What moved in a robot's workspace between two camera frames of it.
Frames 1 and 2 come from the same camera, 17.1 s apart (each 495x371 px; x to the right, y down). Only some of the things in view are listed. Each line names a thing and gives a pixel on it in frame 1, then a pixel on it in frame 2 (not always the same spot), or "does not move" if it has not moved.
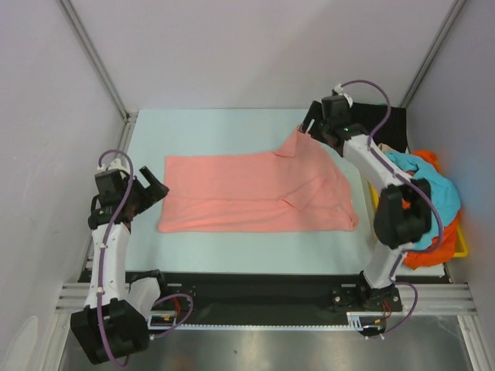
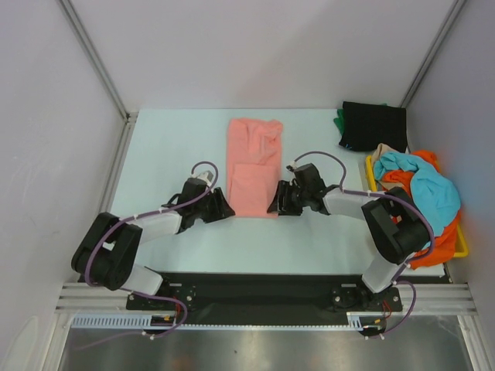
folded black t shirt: (394, 131) does not move
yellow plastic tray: (461, 249) does not move
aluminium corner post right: (458, 7) does not move
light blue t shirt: (442, 193) does not move
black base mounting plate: (270, 296) does not move
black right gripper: (315, 126) -> (291, 195)
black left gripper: (155, 191) -> (221, 209)
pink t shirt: (294, 188) -> (254, 165)
